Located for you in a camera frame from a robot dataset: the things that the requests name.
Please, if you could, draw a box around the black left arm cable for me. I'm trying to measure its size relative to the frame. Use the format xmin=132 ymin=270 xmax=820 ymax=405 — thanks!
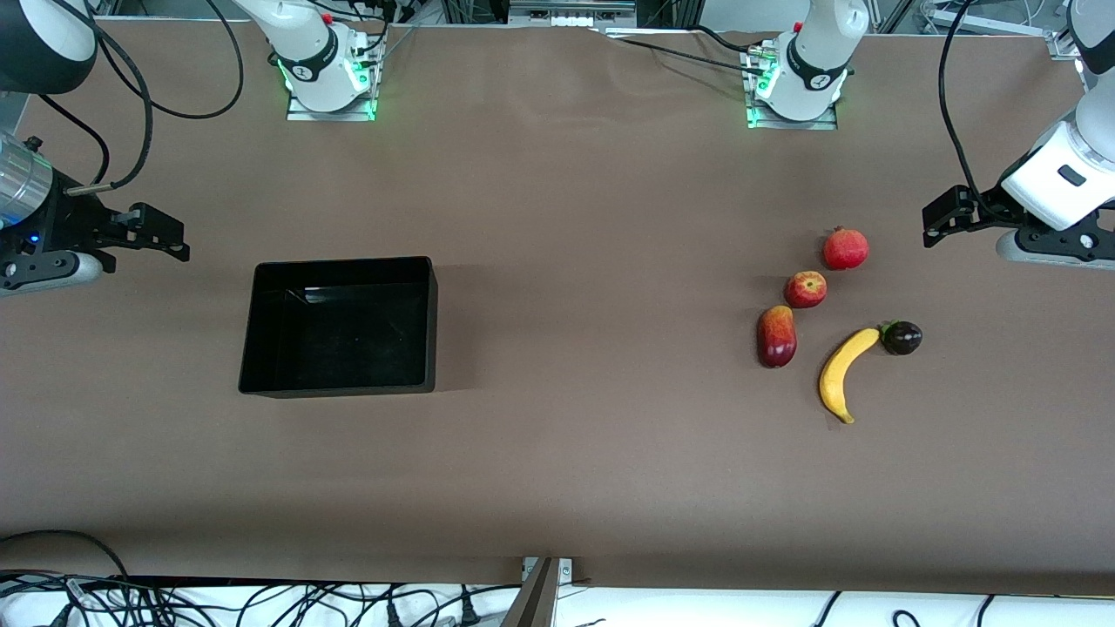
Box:
xmin=937 ymin=0 xmax=1003 ymax=223

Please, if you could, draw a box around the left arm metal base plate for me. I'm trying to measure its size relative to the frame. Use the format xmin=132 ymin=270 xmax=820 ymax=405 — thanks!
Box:
xmin=745 ymin=44 xmax=840 ymax=131

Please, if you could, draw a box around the black arched cable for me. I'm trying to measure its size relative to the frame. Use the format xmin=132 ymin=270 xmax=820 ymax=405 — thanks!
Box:
xmin=0 ymin=529 xmax=132 ymax=580

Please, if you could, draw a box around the red yellow apple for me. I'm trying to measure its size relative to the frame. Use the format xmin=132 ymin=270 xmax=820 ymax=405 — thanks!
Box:
xmin=783 ymin=270 xmax=828 ymax=310

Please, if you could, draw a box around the red pomegranate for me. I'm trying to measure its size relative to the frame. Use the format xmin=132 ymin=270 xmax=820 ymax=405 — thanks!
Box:
xmin=822 ymin=226 xmax=870 ymax=272

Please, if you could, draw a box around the yellow banana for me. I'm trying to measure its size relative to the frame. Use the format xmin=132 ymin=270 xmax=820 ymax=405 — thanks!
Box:
xmin=818 ymin=327 xmax=882 ymax=425

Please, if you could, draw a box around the black plastic box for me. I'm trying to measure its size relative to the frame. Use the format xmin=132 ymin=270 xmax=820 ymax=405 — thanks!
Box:
xmin=238 ymin=255 xmax=438 ymax=400

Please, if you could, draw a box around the red yellow mango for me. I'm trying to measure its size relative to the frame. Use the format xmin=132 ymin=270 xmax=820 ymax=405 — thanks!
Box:
xmin=756 ymin=304 xmax=799 ymax=369

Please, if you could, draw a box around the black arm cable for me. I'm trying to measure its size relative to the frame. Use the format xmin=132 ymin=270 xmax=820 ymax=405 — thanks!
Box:
xmin=35 ymin=0 xmax=245 ymax=194
xmin=937 ymin=0 xmax=1003 ymax=223

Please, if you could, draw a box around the dark purple eggplant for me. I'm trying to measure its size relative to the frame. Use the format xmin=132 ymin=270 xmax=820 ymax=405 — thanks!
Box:
xmin=878 ymin=320 xmax=924 ymax=357

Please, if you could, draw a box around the silver table bracket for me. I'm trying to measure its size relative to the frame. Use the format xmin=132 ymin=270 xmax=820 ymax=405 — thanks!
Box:
xmin=521 ymin=557 xmax=574 ymax=584

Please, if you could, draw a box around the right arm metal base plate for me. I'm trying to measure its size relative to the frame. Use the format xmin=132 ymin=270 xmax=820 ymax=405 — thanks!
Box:
xmin=286 ymin=39 xmax=379 ymax=123

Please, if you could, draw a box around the thin black table cable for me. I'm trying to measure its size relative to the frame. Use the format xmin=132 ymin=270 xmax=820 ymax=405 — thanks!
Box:
xmin=601 ymin=30 xmax=759 ymax=72

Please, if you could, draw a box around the grey metal beam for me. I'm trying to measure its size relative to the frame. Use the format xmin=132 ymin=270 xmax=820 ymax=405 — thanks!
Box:
xmin=501 ymin=557 xmax=560 ymax=627

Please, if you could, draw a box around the tangled black cable bundle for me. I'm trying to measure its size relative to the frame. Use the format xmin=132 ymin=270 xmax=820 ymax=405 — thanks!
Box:
xmin=0 ymin=568 xmax=524 ymax=627

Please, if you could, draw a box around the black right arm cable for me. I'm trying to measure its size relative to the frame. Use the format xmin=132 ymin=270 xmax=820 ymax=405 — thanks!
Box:
xmin=35 ymin=0 xmax=245 ymax=194

